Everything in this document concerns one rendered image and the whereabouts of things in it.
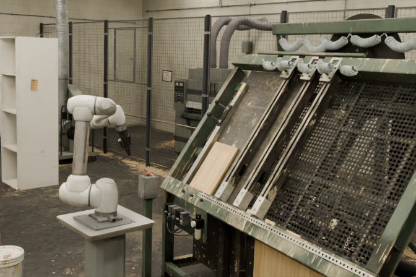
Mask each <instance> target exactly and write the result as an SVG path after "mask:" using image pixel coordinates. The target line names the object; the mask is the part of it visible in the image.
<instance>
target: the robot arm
mask: <svg viewBox="0 0 416 277"><path fill-rule="evenodd" d="M67 110H68V111H69V112H70V113H71V114H72V115H73V117H74V120H75V121H76V124H75V133H74V153H73V162H72V174H71V175H70V176H69V177H68V178H67V182H64V183H63V184H62V185H61V186H60V188H59V199H60V200H61V201H62V202H64V203H66V204H68V205H73V206H78V207H93V208H95V211H94V213H89V216H90V217H92V218H93V219H95V220H96V221H97V222H98V223H103V222H107V221H111V222H115V221H116V220H122V219H123V217H121V216H119V215H117V207H118V188H117V185H116V183H115V181H114V180H112V179H110V178H101V179H99V180H98V181H97V182H96V184H90V178H89V177H88V175H87V163H88V154H89V137H90V128H92V129H97V128H101V127H105V126H108V125H112V124H114V125H115V127H116V131H118V135H119V140H118V142H119V143H120V145H121V146H122V148H123V149H125V150H126V153H127V154H128V156H131V152H130V151H131V150H130V146H131V134H128V132H127V125H126V121H125V115H124V112H123V110H122V108H121V106H120V105H117V104H116V103H115V102H114V101H113V100H111V99H109V98H103V97H99V96H91V95H79V96H74V97H72V98H70V99H69V100H68V102H67ZM121 140H122V141H121Z"/></svg>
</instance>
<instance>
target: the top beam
mask: <svg viewBox="0 0 416 277"><path fill-rule="evenodd" d="M291 57H292V56H283V57H282V61H284V60H286V61H289V59H290V58H291ZM312 57H314V56H305V58H302V61H303V63H305V64H307V63H309V62H310V61H311V59H312ZM277 58H279V57H278V56H277V55H258V54H236V56H235V57H234V59H233V61H232V62H231V63H232V64H233V65H234V66H238V67H239V68H240V69H241V70H255V71H263V72H279V73H282V71H280V70H278V68H277V67H276V69H274V70H266V69H265V68H263V64H264V62H266V61H269V62H271V61H274V62H276V61H277ZM332 58H333V57H325V58H324V59H322V60H323V62H325V63H329V62H330V60H331V59H332ZM262 59H263V60H264V61H263V60H262ZM360 63H362V64H361V65H360V66H359V67H358V68H357V69H358V73H357V75H354V76H350V77H349V76H346V75H343V74H341V73H340V68H341V66H339V67H338V69H337V70H336V73H335V74H336V75H337V76H338V77H343V78H351V79H367V80H383V81H392V82H407V83H416V60H408V59H370V58H343V60H342V62H341V65H342V66H356V67H357V66H358V65H359V64H360ZM297 65H298V63H297V64H296V66H295V68H294V70H293V71H294V72H295V73H296V74H303V73H301V72H300V71H299V70H298V67H297Z"/></svg>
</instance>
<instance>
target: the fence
mask: <svg viewBox="0 0 416 277"><path fill-rule="evenodd" d="M242 85H245V86H244V87H243V89H242V90H240V89H239V91H238V92H240V94H239V95H238V96H236V95H237V94H238V92H237V94H236V95H235V97H234V99H233V100H232V102H231V103H230V105H232V108H231V110H230V111H229V113H228V114H227V116H226V118H225V119H224V121H223V123H222V124H221V126H217V127H216V128H215V130H214V131H213V133H212V135H211V136H210V138H209V139H208V141H207V143H206V144H205V146H204V148H203V149H202V151H201V152H200V154H199V156H198V157H197V159H196V161H195V162H194V164H193V166H192V167H191V169H190V170H189V172H188V174H187V175H186V177H185V179H184V180H183V182H184V183H185V184H188V185H190V183H191V181H192V180H193V178H194V176H195V175H196V173H197V172H198V170H199V168H200V167H201V165H202V163H203V162H204V160H205V158H206V157H207V155H208V154H209V152H210V150H211V148H212V147H213V145H214V143H215V142H216V141H217V139H218V137H219V136H220V134H221V133H222V131H223V129H224V127H225V126H226V124H227V122H228V121H229V119H230V118H231V116H232V114H233V113H234V111H235V110H236V108H237V106H238V105H239V103H240V101H241V99H242V98H243V96H244V95H245V93H246V91H247V90H248V88H249V85H248V84H246V83H243V84H242ZM241 87H242V86H241ZM241 87H240V88H241Z"/></svg>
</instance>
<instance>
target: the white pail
mask: <svg viewBox="0 0 416 277"><path fill-rule="evenodd" d="M23 259H24V250H23V248H21V247H18V246H13V245H4V246H0V277H22V264H23Z"/></svg>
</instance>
